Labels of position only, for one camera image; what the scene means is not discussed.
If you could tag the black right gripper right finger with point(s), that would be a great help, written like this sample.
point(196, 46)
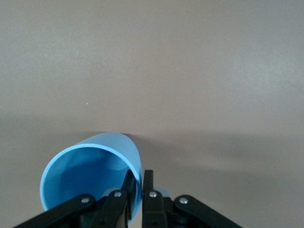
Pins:
point(152, 209)

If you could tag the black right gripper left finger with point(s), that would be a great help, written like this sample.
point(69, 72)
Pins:
point(114, 206)

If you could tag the blue cup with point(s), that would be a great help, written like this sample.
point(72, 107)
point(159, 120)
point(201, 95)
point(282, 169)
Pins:
point(83, 175)

